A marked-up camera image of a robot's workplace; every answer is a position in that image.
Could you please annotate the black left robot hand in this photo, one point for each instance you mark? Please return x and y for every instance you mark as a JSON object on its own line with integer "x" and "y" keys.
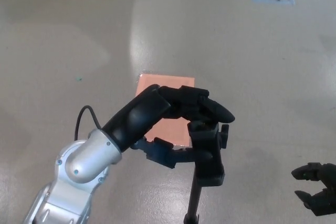
{"x": 134, "y": 119}

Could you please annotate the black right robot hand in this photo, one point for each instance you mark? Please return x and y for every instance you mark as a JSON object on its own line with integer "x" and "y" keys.
{"x": 320, "y": 176}

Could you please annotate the black phone stand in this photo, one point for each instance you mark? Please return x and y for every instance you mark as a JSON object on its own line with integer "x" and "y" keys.
{"x": 210, "y": 166}

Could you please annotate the pink rectangular floor sheet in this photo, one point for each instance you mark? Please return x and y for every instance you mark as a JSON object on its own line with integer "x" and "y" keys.
{"x": 173, "y": 132}

